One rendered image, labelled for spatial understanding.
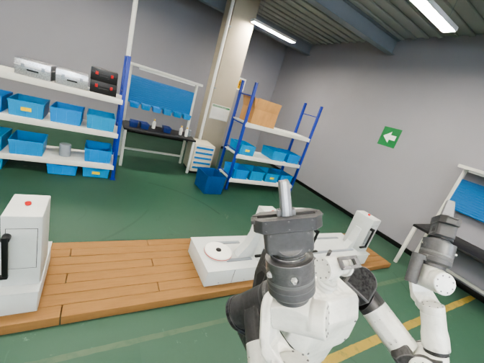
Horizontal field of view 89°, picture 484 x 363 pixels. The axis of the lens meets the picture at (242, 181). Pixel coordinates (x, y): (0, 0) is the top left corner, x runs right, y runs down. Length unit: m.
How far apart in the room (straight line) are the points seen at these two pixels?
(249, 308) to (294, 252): 0.31
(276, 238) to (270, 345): 0.21
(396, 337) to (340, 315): 0.25
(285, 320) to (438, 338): 0.62
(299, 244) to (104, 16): 7.83
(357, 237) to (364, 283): 3.14
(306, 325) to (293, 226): 0.18
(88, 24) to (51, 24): 0.77
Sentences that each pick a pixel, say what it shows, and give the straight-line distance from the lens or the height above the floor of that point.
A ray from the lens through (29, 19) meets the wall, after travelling 8.13.
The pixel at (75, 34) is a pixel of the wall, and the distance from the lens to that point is 8.02.
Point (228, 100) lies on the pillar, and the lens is 6.38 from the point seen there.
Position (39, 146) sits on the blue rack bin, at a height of 0.41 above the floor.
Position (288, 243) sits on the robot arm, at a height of 1.62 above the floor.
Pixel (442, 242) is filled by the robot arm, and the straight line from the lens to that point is 0.99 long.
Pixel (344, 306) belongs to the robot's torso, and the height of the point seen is 1.35.
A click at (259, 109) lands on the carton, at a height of 1.76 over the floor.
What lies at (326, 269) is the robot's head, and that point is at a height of 1.46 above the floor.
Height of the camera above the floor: 1.82
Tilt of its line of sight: 17 degrees down
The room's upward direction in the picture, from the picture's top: 17 degrees clockwise
